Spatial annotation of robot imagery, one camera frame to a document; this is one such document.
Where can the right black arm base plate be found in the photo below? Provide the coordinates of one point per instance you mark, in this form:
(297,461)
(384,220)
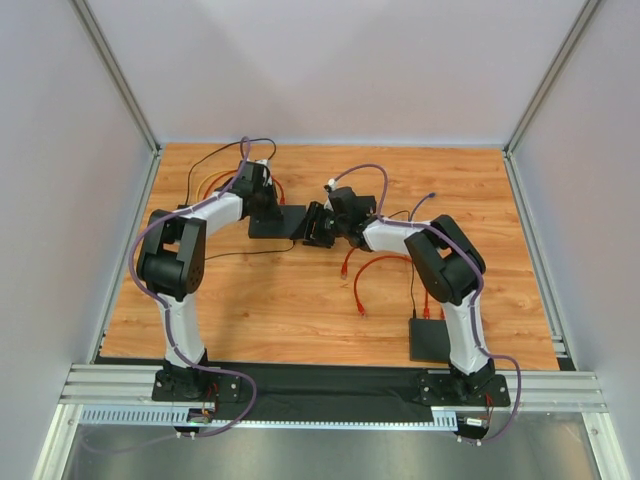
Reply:
(448,389)

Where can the black network switch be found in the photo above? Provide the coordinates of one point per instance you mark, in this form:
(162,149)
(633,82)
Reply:
(279,223)
(428,341)

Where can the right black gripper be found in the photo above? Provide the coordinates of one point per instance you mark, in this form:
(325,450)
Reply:
(320,226)

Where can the right aluminium frame post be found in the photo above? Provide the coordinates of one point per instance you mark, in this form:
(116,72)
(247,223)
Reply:
(577,30)

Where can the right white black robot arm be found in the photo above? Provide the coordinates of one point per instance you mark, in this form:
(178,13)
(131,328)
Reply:
(447,263)

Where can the left aluminium frame post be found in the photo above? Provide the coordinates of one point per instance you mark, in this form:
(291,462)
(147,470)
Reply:
(98,39)

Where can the aluminium frame post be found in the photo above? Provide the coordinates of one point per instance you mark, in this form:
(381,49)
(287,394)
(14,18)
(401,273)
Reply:
(98,39)
(577,30)

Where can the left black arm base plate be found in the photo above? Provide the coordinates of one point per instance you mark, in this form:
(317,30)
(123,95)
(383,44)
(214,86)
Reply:
(192,385)

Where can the aluminium front rail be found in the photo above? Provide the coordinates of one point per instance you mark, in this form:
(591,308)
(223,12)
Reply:
(542,391)

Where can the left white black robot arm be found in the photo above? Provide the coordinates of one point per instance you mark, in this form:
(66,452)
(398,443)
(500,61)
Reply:
(171,264)

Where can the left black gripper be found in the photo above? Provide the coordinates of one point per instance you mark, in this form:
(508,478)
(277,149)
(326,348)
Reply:
(270,206)

